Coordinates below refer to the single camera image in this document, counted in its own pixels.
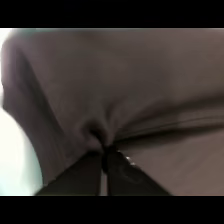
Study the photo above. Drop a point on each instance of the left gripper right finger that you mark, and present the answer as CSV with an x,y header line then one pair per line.
x,y
131,181

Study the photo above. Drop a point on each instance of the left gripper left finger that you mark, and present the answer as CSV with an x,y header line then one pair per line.
x,y
80,178

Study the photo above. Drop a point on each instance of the brown garment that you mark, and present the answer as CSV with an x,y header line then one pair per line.
x,y
126,83

